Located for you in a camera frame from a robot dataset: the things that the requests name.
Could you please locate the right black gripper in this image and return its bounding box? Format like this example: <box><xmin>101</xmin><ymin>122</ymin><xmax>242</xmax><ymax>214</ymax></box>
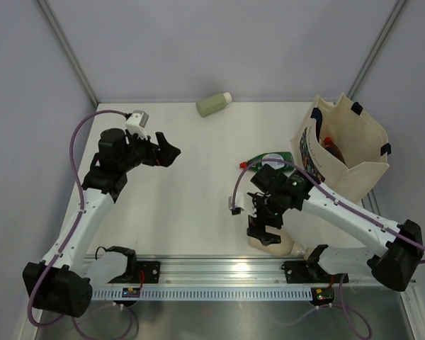
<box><xmin>247</xmin><ymin>191</ymin><xmax>286</xmax><ymax>245</ymax></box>

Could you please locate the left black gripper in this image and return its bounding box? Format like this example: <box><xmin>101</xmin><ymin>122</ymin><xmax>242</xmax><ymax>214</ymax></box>
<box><xmin>118</xmin><ymin>129</ymin><xmax>180</xmax><ymax>172</ymax></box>

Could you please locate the beige cream bottle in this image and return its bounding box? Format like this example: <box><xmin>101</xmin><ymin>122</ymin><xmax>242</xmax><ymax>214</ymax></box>
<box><xmin>247</xmin><ymin>229</ymin><xmax>312</xmax><ymax>259</ymax></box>

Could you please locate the large magenta dish soap bottle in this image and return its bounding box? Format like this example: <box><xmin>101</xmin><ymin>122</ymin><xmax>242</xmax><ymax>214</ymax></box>
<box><xmin>322</xmin><ymin>137</ymin><xmax>346</xmax><ymax>165</ymax></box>

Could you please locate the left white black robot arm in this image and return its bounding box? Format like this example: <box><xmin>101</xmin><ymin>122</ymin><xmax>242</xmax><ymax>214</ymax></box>
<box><xmin>23</xmin><ymin>128</ymin><xmax>181</xmax><ymax>317</ymax></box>

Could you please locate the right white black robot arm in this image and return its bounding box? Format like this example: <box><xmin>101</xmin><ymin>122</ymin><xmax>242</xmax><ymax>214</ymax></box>
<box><xmin>251</xmin><ymin>164</ymin><xmax>424</xmax><ymax>292</ymax></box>

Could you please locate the beige canvas tote bag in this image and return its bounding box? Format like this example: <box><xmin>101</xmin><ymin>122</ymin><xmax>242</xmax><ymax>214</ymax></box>
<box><xmin>290</xmin><ymin>95</ymin><xmax>392</xmax><ymax>203</ymax></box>

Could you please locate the sage green bottle white cap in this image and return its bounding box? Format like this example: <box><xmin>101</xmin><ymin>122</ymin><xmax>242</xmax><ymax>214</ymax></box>
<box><xmin>195</xmin><ymin>92</ymin><xmax>232</xmax><ymax>118</ymax></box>

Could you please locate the green dish soap bottle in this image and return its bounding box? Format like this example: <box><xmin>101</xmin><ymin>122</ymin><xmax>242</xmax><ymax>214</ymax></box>
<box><xmin>239</xmin><ymin>152</ymin><xmax>294</xmax><ymax>173</ymax></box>

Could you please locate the right small circuit board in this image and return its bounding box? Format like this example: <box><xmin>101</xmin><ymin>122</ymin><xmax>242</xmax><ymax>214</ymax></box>
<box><xmin>310</xmin><ymin>287</ymin><xmax>335</xmax><ymax>306</ymax></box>

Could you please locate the small circuit board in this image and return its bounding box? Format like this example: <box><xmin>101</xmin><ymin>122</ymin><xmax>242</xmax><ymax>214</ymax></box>
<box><xmin>310</xmin><ymin>287</ymin><xmax>335</xmax><ymax>306</ymax></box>
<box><xmin>122</xmin><ymin>287</ymin><xmax>141</xmax><ymax>298</ymax></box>

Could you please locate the left small circuit board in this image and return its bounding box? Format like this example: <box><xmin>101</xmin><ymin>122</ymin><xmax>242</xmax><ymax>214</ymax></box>
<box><xmin>122</xmin><ymin>287</ymin><xmax>141</xmax><ymax>298</ymax></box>

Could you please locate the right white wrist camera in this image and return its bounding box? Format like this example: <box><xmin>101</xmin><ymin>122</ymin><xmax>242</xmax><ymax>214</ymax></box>
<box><xmin>228</xmin><ymin>193</ymin><xmax>254</xmax><ymax>216</ymax></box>

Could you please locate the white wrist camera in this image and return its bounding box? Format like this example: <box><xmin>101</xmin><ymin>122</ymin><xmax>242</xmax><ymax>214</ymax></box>
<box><xmin>125</xmin><ymin>110</ymin><xmax>149</xmax><ymax>140</ymax></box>
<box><xmin>228</xmin><ymin>193</ymin><xmax>254</xmax><ymax>216</ymax></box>

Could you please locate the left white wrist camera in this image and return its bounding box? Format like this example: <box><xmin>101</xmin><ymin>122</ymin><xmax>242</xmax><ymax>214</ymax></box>
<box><xmin>125</xmin><ymin>110</ymin><xmax>149</xmax><ymax>140</ymax></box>

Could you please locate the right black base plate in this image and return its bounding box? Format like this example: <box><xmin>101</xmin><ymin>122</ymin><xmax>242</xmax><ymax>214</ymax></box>
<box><xmin>281</xmin><ymin>260</ymin><xmax>349</xmax><ymax>284</ymax></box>

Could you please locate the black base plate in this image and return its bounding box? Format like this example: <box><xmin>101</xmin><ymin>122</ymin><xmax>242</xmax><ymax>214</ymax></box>
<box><xmin>126</xmin><ymin>260</ymin><xmax>161</xmax><ymax>284</ymax></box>
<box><xmin>281</xmin><ymin>260</ymin><xmax>349</xmax><ymax>284</ymax></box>

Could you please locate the aluminium mounting rail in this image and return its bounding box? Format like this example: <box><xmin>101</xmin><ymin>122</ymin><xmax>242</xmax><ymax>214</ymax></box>
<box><xmin>81</xmin><ymin>256</ymin><xmax>418</xmax><ymax>286</ymax></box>

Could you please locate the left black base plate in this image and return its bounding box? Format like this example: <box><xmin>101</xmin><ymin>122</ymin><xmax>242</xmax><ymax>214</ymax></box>
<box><xmin>126</xmin><ymin>260</ymin><xmax>161</xmax><ymax>284</ymax></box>

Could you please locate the white slotted cable duct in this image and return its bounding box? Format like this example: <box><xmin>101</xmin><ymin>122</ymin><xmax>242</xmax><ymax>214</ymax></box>
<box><xmin>92</xmin><ymin>286</ymin><xmax>312</xmax><ymax>302</ymax></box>

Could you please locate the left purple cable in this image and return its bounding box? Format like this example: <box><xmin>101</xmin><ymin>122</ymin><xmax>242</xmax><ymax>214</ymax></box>
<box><xmin>27</xmin><ymin>110</ymin><xmax>139</xmax><ymax>340</ymax></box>

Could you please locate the left aluminium frame post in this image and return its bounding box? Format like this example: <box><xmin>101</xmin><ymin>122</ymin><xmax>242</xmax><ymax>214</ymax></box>
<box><xmin>35</xmin><ymin>0</ymin><xmax>100</xmax><ymax>108</ymax></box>

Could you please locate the aluminium frame post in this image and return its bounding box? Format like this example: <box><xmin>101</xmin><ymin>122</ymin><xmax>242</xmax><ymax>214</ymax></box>
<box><xmin>35</xmin><ymin>0</ymin><xmax>100</xmax><ymax>108</ymax></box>
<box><xmin>346</xmin><ymin>0</ymin><xmax>409</xmax><ymax>100</ymax></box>

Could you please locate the right aluminium frame post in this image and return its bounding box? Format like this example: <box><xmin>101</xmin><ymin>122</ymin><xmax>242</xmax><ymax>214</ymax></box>
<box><xmin>346</xmin><ymin>0</ymin><xmax>409</xmax><ymax>100</ymax></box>

